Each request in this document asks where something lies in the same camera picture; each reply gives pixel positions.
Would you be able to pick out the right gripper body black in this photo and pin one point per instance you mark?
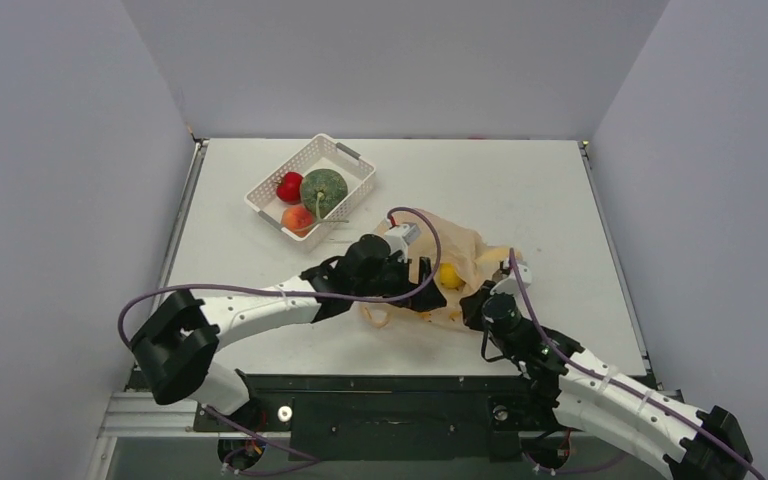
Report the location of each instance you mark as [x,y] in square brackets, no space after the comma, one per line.
[479,307]

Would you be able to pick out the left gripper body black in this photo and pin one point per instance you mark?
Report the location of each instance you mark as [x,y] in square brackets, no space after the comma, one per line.
[393,279]

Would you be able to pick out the fake peach orange red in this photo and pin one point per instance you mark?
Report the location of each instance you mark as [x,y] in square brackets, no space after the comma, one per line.
[298,220]

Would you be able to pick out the fake green netted melon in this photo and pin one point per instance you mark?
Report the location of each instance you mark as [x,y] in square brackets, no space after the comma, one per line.
[322,190]

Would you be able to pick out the translucent orange plastic bag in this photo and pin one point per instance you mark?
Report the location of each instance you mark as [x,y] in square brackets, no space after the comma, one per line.
[475,260]

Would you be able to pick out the fake red tomato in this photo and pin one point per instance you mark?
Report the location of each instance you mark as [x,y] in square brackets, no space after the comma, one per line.
[287,188]

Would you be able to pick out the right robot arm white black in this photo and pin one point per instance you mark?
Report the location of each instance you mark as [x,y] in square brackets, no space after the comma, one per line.
[579,391]

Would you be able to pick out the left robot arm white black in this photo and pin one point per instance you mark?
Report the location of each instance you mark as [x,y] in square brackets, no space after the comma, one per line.
[175,347]

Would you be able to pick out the white perforated plastic basket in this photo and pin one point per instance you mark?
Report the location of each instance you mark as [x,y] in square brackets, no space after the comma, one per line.
[322,151]

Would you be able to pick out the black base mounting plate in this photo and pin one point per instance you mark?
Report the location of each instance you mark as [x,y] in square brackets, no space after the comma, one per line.
[399,418]

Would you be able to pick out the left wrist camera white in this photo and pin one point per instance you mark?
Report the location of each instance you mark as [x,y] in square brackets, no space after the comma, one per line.
[400,237]

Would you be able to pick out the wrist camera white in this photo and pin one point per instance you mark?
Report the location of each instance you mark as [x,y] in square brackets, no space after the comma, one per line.
[400,237]
[508,279]

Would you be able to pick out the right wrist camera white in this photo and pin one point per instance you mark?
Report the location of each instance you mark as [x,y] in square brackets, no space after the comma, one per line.
[508,279]

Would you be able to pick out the aluminium rail frame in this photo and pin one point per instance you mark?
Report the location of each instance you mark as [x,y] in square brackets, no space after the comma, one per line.
[135,415]

